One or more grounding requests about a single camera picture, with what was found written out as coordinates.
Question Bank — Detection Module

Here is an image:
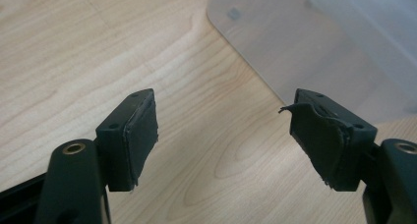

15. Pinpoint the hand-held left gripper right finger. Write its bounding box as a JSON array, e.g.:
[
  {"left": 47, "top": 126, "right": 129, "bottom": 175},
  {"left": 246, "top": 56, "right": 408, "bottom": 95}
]
[{"left": 278, "top": 87, "right": 379, "bottom": 193}]

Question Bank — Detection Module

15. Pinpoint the clear plastic storage box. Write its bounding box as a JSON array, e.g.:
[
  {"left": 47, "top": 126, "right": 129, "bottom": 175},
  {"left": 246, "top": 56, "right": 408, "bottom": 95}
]
[{"left": 206, "top": 0, "right": 417, "bottom": 125}]

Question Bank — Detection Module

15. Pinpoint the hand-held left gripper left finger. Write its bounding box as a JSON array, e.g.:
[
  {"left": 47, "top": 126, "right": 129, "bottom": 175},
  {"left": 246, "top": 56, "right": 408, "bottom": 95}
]
[{"left": 94, "top": 87, "right": 160, "bottom": 193}]

